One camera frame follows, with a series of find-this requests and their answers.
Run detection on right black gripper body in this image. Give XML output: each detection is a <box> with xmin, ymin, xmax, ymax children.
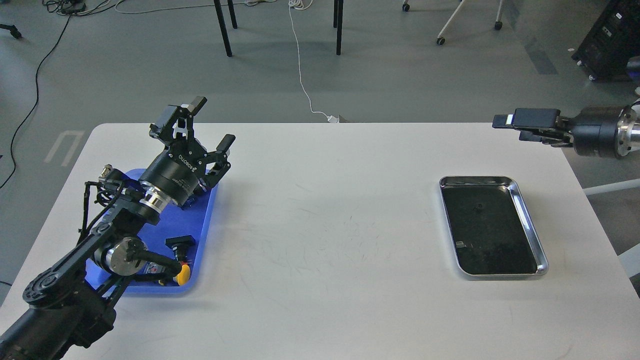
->
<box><xmin>560</xmin><ymin>105</ymin><xmax>628</xmax><ymax>159</ymax></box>

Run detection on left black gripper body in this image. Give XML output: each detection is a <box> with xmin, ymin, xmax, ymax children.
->
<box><xmin>139</xmin><ymin>131</ymin><xmax>210</xmax><ymax>207</ymax></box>

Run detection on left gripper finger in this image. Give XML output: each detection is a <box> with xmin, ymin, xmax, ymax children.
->
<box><xmin>149</xmin><ymin>96</ymin><xmax>208</xmax><ymax>150</ymax></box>
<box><xmin>198</xmin><ymin>134</ymin><xmax>236</xmax><ymax>189</ymax></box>

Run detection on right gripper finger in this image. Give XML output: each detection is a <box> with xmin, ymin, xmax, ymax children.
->
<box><xmin>492</xmin><ymin>108</ymin><xmax>569</xmax><ymax>132</ymax></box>
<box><xmin>518</xmin><ymin>130</ymin><xmax>574</xmax><ymax>148</ymax></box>

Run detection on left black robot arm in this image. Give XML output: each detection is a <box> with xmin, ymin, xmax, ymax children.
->
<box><xmin>1</xmin><ymin>96</ymin><xmax>236</xmax><ymax>360</ymax></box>

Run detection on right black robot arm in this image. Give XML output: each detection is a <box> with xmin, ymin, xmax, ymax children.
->
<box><xmin>492</xmin><ymin>105</ymin><xmax>640</xmax><ymax>159</ymax></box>

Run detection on blue plastic tray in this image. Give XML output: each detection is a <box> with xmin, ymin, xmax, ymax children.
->
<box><xmin>86</xmin><ymin>169</ymin><xmax>217</xmax><ymax>294</ymax></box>

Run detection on black equipment case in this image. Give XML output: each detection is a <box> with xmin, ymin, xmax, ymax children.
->
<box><xmin>571</xmin><ymin>0</ymin><xmax>640</xmax><ymax>82</ymax></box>

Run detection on white chair base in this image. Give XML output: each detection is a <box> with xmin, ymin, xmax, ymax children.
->
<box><xmin>401</xmin><ymin>0</ymin><xmax>505</xmax><ymax>47</ymax></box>

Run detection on metal tray with black mat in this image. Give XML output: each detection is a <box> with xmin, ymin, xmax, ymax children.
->
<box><xmin>439</xmin><ymin>176</ymin><xmax>549</xmax><ymax>280</ymax></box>

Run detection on white power adapter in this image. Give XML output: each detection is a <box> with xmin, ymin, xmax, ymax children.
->
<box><xmin>327</xmin><ymin>115</ymin><xmax>340</xmax><ymax>124</ymax></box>

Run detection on black table legs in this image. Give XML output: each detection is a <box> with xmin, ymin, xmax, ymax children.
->
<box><xmin>213</xmin><ymin>0</ymin><xmax>345</xmax><ymax>57</ymax></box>

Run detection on black push button switch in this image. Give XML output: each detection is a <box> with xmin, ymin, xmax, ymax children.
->
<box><xmin>164</xmin><ymin>235</ymin><xmax>197</xmax><ymax>264</ymax></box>

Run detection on yellow push button switch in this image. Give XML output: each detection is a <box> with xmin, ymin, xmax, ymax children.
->
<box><xmin>142</xmin><ymin>262</ymin><xmax>191</xmax><ymax>287</ymax></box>

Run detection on black cable on floor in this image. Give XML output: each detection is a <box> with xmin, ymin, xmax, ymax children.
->
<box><xmin>0</xmin><ymin>0</ymin><xmax>116</xmax><ymax>189</ymax></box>

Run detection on white cable on floor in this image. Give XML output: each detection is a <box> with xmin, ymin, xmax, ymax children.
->
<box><xmin>115</xmin><ymin>0</ymin><xmax>331</xmax><ymax>121</ymax></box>

